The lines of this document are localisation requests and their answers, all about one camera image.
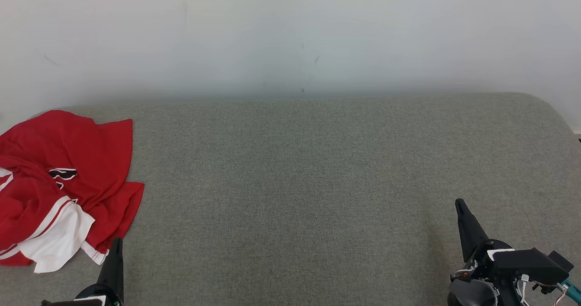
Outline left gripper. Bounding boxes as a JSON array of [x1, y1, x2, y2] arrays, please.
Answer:
[[75, 237, 125, 306]]

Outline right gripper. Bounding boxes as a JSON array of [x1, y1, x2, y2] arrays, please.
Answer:
[[447, 198, 514, 306]]

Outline red jersey with white stripes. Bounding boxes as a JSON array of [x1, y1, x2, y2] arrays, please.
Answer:
[[0, 110, 137, 274]]

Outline teal right camera cable plug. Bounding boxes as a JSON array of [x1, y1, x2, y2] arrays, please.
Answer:
[[562, 279, 581, 305]]

